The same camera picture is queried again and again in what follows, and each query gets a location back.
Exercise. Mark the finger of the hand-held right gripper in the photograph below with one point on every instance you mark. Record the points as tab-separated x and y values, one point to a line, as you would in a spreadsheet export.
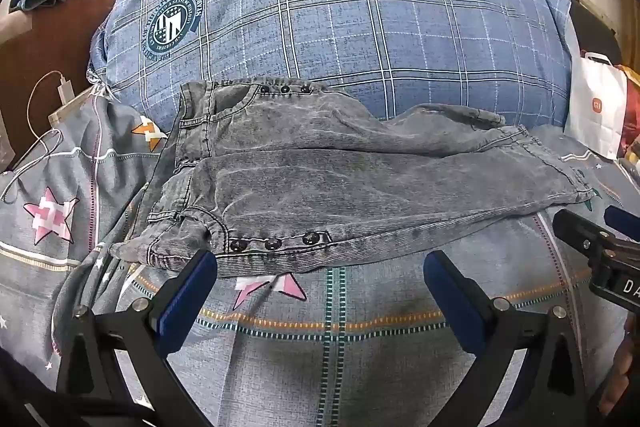
575	227
622	215

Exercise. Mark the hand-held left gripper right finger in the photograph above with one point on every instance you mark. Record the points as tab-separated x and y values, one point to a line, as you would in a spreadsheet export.
455	297

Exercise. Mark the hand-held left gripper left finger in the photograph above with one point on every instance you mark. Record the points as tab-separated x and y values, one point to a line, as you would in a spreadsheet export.
187	292

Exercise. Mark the person's right hand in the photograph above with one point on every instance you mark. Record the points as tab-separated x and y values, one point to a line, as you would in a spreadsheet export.
620	377

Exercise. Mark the red patterned bag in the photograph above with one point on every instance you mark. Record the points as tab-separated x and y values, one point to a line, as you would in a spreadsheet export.
631	117

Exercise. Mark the white paper bag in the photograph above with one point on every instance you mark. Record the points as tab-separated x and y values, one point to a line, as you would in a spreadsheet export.
595	107

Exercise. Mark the grey star-print bed sheet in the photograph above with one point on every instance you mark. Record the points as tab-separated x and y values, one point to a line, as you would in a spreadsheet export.
350	357

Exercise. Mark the black cloth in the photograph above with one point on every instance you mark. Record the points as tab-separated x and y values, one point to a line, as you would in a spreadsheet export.
595	27

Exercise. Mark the beige flat box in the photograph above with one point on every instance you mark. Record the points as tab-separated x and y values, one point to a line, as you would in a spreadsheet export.
70	112

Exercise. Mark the white power bank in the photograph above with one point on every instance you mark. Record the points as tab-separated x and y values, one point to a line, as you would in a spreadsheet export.
65	92

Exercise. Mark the brown wooden headboard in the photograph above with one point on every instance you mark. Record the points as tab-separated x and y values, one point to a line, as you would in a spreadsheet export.
50	47

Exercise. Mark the blue plaid pillow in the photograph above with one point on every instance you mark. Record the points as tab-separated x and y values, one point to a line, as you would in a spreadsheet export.
350	17

